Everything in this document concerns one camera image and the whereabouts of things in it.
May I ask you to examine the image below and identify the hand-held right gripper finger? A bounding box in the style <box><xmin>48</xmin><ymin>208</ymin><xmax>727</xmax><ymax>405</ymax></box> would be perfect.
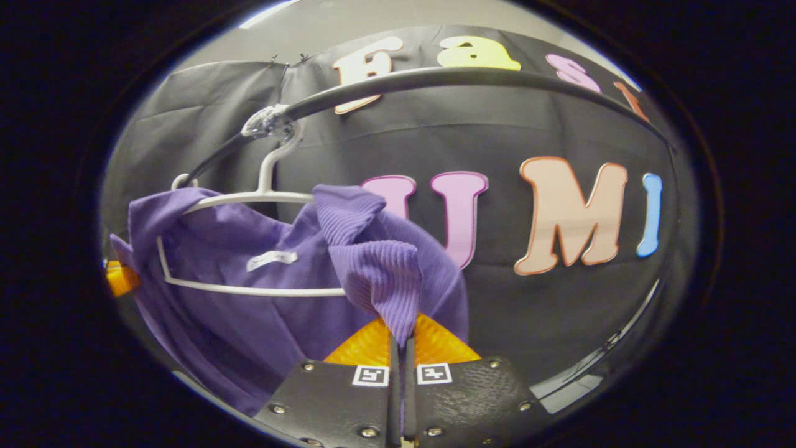
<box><xmin>254</xmin><ymin>317</ymin><xmax>402</xmax><ymax>448</ymax></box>
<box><xmin>403</xmin><ymin>313</ymin><xmax>551</xmax><ymax>448</ymax></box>

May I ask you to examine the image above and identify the purple ribbed knit top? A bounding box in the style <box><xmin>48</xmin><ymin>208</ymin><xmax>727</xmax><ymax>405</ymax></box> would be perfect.
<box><xmin>111</xmin><ymin>184</ymin><xmax>470</xmax><ymax>418</ymax></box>

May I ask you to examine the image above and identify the white hanger with taped hook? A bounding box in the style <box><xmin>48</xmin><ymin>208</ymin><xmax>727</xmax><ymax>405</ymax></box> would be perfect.
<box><xmin>155</xmin><ymin>118</ymin><xmax>349</xmax><ymax>298</ymax></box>

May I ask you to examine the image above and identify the black clothes rack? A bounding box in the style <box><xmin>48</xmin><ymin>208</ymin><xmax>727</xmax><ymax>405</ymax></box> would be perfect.
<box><xmin>183</xmin><ymin>67</ymin><xmax>682</xmax><ymax>386</ymax></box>

